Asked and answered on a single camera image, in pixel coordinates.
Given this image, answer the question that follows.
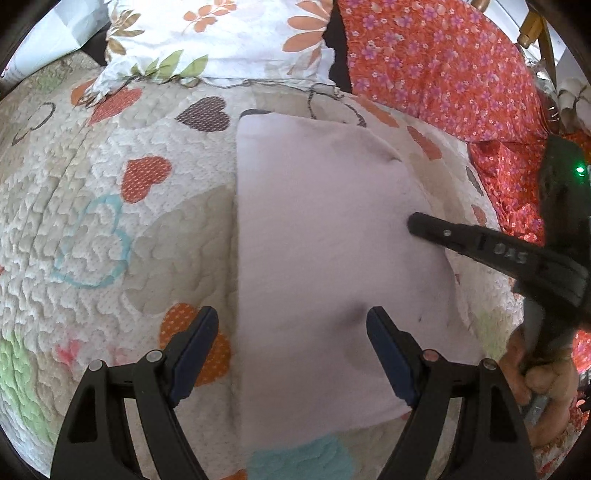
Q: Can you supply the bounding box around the pale pink flowered sweater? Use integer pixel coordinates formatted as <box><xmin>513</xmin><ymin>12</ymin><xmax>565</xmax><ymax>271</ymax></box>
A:
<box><xmin>233</xmin><ymin>111</ymin><xmax>485</xmax><ymax>423</ymax></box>

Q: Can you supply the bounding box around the orange floral blanket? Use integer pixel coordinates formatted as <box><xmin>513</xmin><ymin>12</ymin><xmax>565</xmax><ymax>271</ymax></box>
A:
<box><xmin>335</xmin><ymin>0</ymin><xmax>591</xmax><ymax>250</ymax></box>

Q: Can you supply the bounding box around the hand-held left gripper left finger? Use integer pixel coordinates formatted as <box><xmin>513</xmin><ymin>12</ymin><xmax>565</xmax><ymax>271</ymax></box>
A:
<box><xmin>51</xmin><ymin>305</ymin><xmax>219</xmax><ymax>480</ymax></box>

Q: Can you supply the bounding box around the wooden chair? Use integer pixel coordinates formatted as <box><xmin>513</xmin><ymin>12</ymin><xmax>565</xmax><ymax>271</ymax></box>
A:
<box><xmin>471</xmin><ymin>0</ymin><xmax>559</xmax><ymax>88</ymax></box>

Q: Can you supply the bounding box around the white crumpled object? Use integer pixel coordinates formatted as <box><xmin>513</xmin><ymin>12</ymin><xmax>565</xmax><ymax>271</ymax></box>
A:
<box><xmin>556</xmin><ymin>78</ymin><xmax>591</xmax><ymax>126</ymax></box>

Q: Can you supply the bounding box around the white paper sheet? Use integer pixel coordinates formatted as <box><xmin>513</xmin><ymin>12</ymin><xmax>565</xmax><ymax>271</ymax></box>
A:
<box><xmin>0</xmin><ymin>0</ymin><xmax>109</xmax><ymax>86</ymax></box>

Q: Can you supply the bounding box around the white floral pillow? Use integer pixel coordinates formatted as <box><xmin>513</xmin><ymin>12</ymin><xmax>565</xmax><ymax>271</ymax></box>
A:
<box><xmin>88</xmin><ymin>0</ymin><xmax>338</xmax><ymax>100</ymax></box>

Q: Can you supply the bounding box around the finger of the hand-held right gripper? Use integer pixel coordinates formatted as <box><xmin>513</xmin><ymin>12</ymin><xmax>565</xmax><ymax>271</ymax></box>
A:
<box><xmin>406</xmin><ymin>211</ymin><xmax>583</xmax><ymax>315</ymax></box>

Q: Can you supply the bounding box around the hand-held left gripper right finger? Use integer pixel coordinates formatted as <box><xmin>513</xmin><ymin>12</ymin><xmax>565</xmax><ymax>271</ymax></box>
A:
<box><xmin>366</xmin><ymin>305</ymin><xmax>536</xmax><ymax>480</ymax></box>

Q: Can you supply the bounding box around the person's right hand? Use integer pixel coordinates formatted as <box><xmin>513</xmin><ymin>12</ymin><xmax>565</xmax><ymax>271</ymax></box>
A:
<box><xmin>501</xmin><ymin>325</ymin><xmax>583</xmax><ymax>416</ymax></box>

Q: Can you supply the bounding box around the quilted heart bedspread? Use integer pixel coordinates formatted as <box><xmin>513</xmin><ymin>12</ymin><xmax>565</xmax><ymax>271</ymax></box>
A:
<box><xmin>0</xmin><ymin>51</ymin><xmax>591</xmax><ymax>480</ymax></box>

